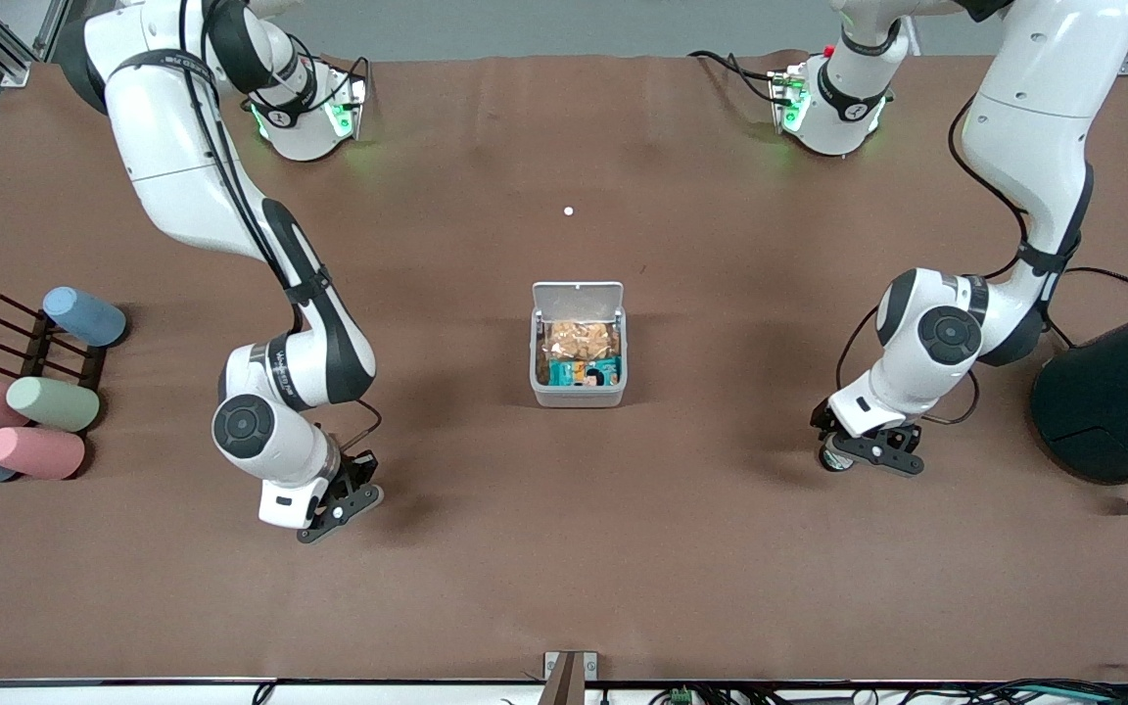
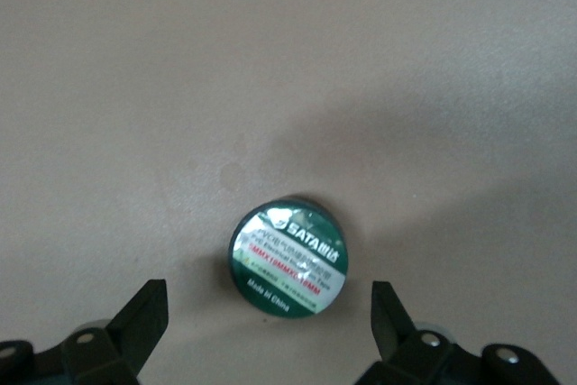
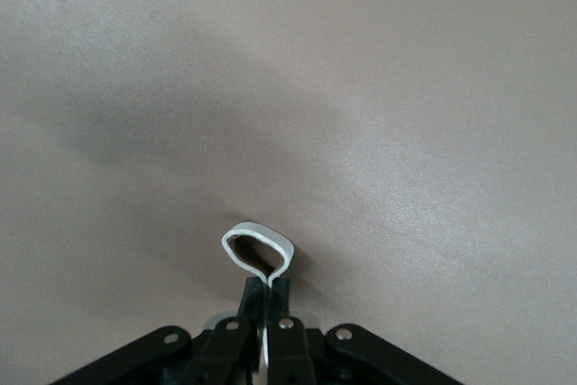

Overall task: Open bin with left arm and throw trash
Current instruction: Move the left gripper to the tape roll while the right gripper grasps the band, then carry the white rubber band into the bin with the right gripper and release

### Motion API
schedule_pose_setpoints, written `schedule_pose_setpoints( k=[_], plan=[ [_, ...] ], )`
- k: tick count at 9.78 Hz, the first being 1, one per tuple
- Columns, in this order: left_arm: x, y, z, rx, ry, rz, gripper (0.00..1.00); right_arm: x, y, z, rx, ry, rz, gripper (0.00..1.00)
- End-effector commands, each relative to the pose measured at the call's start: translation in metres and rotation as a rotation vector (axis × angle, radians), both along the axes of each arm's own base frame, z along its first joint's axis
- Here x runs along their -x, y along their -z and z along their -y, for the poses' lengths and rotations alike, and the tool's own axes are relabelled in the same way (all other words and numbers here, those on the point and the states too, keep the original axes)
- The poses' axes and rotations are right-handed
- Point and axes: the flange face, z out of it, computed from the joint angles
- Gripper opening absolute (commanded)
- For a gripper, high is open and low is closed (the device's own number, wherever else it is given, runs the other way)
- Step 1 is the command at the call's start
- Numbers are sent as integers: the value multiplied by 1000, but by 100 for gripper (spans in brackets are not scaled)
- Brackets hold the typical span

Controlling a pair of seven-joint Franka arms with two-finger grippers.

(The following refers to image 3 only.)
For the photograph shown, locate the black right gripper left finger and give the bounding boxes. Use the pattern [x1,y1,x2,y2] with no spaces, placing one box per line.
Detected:
[49,276,270,385]

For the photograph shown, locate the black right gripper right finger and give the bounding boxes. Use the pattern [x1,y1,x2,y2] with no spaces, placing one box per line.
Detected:
[268,276,466,385]

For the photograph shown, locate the white paper strip loop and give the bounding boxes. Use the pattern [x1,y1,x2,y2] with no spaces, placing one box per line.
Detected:
[220,220,296,371]

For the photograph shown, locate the brown paper table cover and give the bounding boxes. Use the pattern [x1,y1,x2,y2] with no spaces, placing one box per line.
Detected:
[0,0,577,385]

